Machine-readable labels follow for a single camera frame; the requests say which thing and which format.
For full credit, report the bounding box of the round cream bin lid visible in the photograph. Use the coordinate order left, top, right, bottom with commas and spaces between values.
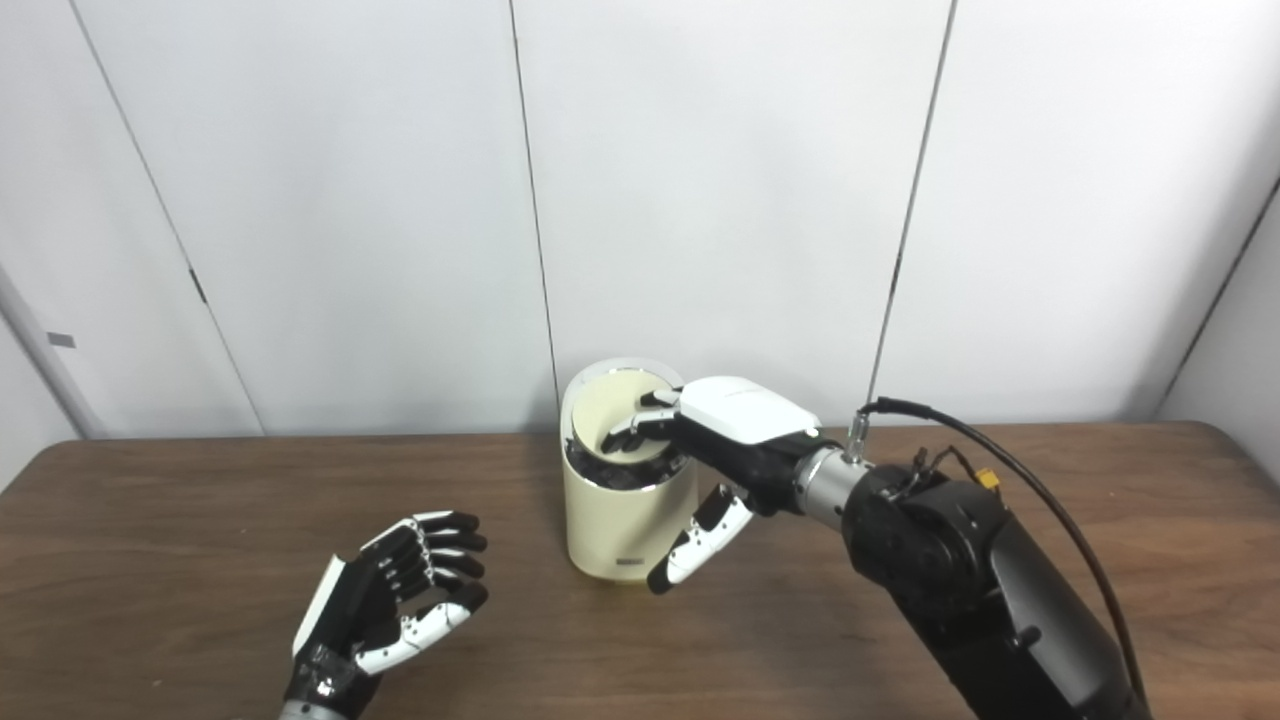
575, 368, 681, 461

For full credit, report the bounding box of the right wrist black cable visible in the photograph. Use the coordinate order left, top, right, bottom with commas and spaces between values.
850, 397, 1151, 720

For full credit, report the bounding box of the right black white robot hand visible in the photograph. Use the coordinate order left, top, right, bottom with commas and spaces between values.
602, 376, 836, 596

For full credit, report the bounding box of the cream-colored cylindrical bin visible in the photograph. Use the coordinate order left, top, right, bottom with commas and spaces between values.
560, 358, 701, 582

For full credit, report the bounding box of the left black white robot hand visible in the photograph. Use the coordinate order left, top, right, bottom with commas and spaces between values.
283, 511, 490, 716

